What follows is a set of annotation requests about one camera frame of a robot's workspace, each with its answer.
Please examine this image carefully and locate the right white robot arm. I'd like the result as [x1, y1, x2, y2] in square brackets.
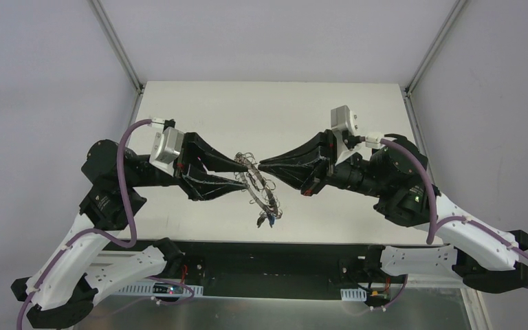
[258, 131, 528, 294]

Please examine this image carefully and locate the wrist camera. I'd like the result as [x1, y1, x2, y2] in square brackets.
[149, 127, 185, 175]
[329, 104, 365, 165]

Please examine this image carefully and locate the right aluminium frame post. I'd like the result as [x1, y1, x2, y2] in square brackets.
[404, 0, 470, 98]

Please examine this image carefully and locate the circuit board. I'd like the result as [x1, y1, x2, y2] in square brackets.
[153, 283, 186, 296]
[364, 291, 390, 308]

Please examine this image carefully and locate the white slotted cable duct left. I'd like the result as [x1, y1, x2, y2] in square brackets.
[113, 280, 204, 298]

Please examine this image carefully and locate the right circuit board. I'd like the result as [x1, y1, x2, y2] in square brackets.
[364, 291, 390, 308]

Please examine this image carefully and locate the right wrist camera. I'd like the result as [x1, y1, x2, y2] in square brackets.
[329, 104, 365, 165]

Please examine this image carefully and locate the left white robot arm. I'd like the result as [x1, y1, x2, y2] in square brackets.
[11, 129, 246, 329]

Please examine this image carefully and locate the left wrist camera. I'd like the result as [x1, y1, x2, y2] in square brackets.
[149, 127, 185, 175]

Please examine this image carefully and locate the aluminium frame post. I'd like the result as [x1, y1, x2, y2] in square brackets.
[404, 0, 470, 98]
[87, 0, 144, 94]

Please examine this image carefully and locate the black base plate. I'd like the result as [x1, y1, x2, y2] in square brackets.
[104, 240, 407, 302]

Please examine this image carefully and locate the white slotted cable duct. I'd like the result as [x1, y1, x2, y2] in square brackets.
[340, 287, 366, 302]
[113, 280, 204, 298]

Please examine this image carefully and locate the metal disc with keyrings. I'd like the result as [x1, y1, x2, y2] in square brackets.
[234, 152, 283, 225]

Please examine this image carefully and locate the black tag on disc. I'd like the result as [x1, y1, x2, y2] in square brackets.
[256, 214, 267, 228]

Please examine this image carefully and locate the left circuit board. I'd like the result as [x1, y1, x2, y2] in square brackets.
[153, 283, 186, 296]

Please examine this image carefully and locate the white slotted cable duct right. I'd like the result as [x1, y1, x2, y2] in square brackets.
[340, 287, 366, 302]

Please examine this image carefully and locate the left aluminium frame post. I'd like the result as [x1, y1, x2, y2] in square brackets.
[87, 0, 144, 94]

